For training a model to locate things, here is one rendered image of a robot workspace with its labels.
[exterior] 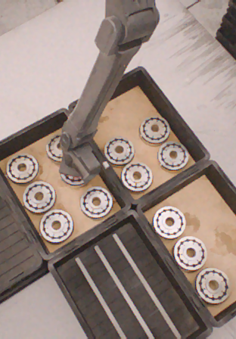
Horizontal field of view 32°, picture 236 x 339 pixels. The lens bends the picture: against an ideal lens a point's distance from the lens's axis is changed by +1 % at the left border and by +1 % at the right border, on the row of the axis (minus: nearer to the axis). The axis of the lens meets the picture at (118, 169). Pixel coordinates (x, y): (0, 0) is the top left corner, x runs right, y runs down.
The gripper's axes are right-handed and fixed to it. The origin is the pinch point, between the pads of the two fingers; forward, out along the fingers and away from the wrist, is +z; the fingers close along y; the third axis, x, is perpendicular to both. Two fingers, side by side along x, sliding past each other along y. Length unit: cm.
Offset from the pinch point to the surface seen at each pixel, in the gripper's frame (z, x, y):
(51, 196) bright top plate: 4.1, 5.7, -9.6
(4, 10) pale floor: 93, 80, 119
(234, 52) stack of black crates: 66, -59, 104
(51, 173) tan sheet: 7.3, 8.0, -1.3
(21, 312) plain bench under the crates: 19.6, 7.2, -45.1
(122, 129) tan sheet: 7.4, -11.4, 19.6
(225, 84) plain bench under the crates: 21, -47, 54
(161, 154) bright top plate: 4.3, -26.1, 12.4
